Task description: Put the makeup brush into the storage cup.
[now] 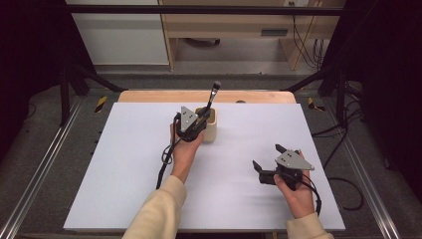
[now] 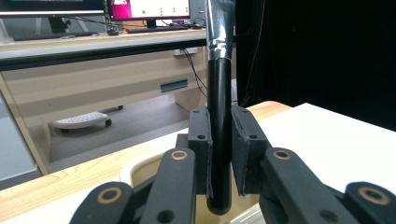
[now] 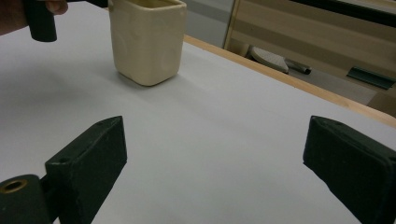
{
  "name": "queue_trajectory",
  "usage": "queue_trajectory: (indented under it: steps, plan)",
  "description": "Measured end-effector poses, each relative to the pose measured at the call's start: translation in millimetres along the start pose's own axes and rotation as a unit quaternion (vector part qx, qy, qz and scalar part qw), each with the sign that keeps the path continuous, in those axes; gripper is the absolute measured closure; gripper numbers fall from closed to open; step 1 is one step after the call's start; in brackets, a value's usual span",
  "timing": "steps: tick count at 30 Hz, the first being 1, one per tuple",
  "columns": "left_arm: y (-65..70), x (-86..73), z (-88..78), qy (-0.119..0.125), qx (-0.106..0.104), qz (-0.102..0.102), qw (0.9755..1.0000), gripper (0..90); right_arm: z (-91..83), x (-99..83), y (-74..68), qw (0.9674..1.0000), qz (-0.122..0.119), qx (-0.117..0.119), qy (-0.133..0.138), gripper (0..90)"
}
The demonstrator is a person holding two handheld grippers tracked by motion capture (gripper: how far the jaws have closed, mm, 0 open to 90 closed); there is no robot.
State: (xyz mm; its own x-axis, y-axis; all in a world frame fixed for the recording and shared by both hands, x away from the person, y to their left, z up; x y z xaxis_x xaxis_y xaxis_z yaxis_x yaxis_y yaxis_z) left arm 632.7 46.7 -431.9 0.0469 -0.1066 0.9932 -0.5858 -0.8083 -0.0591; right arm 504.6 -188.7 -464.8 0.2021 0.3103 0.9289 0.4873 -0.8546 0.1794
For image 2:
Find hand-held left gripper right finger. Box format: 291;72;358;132
231;105;272;198

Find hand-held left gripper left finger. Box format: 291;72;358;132
175;105;215;199

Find black makeup brush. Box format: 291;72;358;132
203;0;238;217

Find beige square cup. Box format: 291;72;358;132
119;151;265;224

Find white table sheet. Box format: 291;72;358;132
0;102;396;224

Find white power strip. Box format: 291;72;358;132
173;47;200;57

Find black curtain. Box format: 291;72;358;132
233;0;396;133

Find wheeled floor platform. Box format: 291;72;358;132
51;110;114;134

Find light wooden desk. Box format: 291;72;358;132
0;27;238;175

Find black keyboard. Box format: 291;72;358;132
125;25;190;35
11;30;99;42

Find lit computer monitor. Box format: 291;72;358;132
106;0;191;30

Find dark computer monitor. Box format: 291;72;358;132
0;0;106;34

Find grey desk drawer handle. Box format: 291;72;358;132
160;78;190;93

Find hanging black cables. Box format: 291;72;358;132
179;47;209;100

